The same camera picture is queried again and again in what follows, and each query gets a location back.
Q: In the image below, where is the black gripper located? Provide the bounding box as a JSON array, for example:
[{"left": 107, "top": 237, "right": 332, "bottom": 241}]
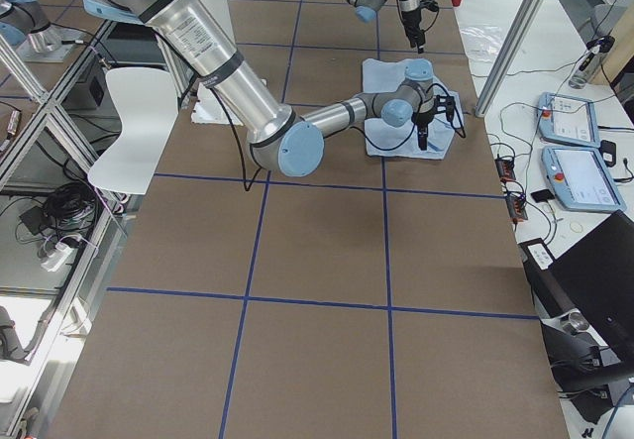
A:
[
  {"left": 413, "top": 111, "right": 432, "bottom": 150},
  {"left": 399, "top": 8, "right": 424, "bottom": 54}
]

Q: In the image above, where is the light blue button-up shirt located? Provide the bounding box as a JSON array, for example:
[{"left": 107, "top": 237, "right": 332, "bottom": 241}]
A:
[{"left": 363, "top": 58, "right": 454, "bottom": 160}]

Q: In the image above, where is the clear plastic bag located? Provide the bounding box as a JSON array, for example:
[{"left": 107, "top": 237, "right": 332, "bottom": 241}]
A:
[{"left": 460, "top": 25, "right": 505, "bottom": 62}]

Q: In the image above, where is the orange black circuit board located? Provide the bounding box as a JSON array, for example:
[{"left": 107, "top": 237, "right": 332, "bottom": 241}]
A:
[{"left": 494, "top": 158, "right": 516, "bottom": 181}]

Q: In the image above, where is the upper blue teach pendant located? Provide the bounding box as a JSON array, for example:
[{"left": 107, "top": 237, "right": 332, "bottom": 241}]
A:
[{"left": 538, "top": 92, "right": 600, "bottom": 148}]

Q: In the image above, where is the blue teach pendant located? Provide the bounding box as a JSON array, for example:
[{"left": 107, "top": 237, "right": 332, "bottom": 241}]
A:
[
  {"left": 541, "top": 146, "right": 626, "bottom": 213},
  {"left": 538, "top": 92, "right": 600, "bottom": 148}
]

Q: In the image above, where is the lower blue teach pendant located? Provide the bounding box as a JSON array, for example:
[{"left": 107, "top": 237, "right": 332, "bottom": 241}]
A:
[{"left": 541, "top": 146, "right": 626, "bottom": 213}]

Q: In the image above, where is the clear water bottle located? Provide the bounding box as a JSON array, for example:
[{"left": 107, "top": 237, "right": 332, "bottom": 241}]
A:
[{"left": 569, "top": 48, "right": 598, "bottom": 89}]

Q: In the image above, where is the black laptop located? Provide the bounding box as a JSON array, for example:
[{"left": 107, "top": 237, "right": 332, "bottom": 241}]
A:
[{"left": 519, "top": 211, "right": 633, "bottom": 360}]

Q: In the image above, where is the white plastic chair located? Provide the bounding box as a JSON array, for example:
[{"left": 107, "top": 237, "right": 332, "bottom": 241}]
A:
[{"left": 88, "top": 67, "right": 178, "bottom": 195}]

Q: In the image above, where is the white power strip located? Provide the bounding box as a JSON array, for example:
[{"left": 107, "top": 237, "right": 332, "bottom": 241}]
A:
[{"left": 41, "top": 240, "right": 75, "bottom": 273}]

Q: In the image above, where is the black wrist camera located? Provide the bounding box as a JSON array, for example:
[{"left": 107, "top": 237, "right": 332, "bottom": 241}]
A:
[
  {"left": 419, "top": 0, "right": 440, "bottom": 13},
  {"left": 434, "top": 94, "right": 467, "bottom": 139}
]

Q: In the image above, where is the grey aluminium frame post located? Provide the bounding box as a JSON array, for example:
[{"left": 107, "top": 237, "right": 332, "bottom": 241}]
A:
[{"left": 475, "top": 0, "right": 543, "bottom": 118}]

